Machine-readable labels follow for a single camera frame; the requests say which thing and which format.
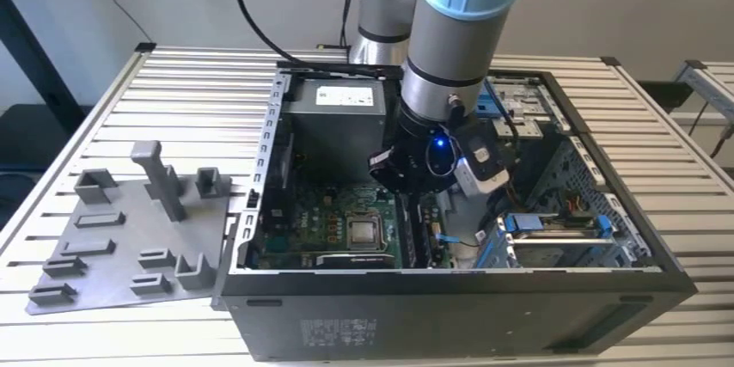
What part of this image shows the CPU socket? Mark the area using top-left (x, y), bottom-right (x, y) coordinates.
top-left (341, 211), bottom-right (386, 253)

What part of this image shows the grey power supply unit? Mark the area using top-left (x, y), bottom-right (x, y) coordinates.
top-left (282, 78), bottom-right (386, 184)

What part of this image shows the silver CPU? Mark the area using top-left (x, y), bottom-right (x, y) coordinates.
top-left (348, 219), bottom-right (380, 247)

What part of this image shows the blue plastic drive latch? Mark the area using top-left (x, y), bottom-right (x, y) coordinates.
top-left (477, 81), bottom-right (498, 118)

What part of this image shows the green motherboard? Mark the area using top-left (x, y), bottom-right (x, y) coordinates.
top-left (250, 184), bottom-right (453, 269)

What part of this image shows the hard disk in blue carrier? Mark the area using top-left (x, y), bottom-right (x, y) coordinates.
top-left (480, 211), bottom-right (625, 269)

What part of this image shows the black graphics card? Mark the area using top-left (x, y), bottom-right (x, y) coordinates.
top-left (313, 253), bottom-right (397, 270)

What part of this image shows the grey metal drive cage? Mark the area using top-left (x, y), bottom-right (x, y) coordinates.
top-left (477, 76), bottom-right (549, 190)

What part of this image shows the black open PC case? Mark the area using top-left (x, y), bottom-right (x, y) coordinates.
top-left (209, 59), bottom-right (697, 363)

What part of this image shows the grey plastic parts rack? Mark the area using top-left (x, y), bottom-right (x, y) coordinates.
top-left (25, 139), bottom-right (236, 315)

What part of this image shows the black camera cable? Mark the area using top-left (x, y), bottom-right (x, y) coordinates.
top-left (444, 92), bottom-right (468, 132)

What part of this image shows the orange wire bundle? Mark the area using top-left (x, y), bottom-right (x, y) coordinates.
top-left (502, 186), bottom-right (528, 210)

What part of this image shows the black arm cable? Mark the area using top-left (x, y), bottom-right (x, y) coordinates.
top-left (237, 0), bottom-right (405, 78)

